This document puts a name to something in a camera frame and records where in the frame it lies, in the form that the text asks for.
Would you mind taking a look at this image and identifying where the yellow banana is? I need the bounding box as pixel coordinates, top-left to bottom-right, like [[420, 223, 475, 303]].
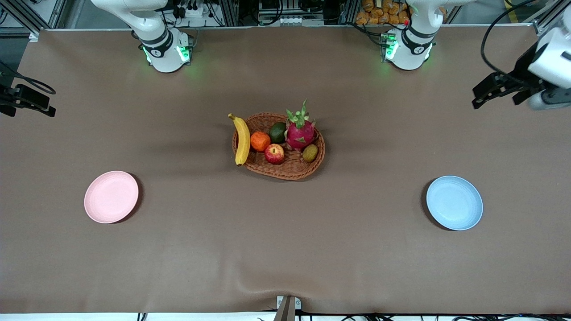
[[228, 113, 252, 167]]

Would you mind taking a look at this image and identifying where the red yellow apple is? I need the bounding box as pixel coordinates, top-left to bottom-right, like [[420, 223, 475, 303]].
[[264, 144, 285, 165]]

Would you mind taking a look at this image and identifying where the light blue plate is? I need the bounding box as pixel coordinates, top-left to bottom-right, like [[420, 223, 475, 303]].
[[426, 175, 484, 231]]

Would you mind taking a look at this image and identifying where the pink plate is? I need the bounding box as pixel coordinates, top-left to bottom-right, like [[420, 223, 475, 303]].
[[84, 171, 139, 224]]

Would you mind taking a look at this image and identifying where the bag of orange breads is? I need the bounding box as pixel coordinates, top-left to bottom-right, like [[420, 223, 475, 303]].
[[356, 0, 411, 25]]

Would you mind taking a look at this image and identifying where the white power strip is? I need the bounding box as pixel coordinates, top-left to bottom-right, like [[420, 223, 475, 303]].
[[176, 4, 212, 19]]

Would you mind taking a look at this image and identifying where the pink dragon fruit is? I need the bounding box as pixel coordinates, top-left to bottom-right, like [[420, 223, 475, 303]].
[[285, 99, 318, 151]]

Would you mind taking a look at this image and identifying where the brown wicker basket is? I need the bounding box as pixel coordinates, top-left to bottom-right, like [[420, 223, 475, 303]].
[[232, 111, 326, 181]]

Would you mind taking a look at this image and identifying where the green avocado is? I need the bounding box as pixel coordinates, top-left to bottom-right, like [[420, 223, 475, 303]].
[[269, 122, 287, 144]]

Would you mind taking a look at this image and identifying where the orange fruit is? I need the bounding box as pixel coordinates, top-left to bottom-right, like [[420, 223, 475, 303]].
[[250, 132, 271, 152]]

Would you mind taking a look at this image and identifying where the brown table mat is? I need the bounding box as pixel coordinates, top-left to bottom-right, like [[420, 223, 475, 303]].
[[0, 25, 571, 315]]

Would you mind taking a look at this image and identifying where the metal table clamp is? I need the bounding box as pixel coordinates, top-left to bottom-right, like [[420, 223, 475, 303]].
[[276, 295, 302, 321]]

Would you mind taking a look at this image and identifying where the aluminium frame post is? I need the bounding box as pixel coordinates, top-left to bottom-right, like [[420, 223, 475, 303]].
[[533, 0, 571, 36], [0, 0, 67, 37]]

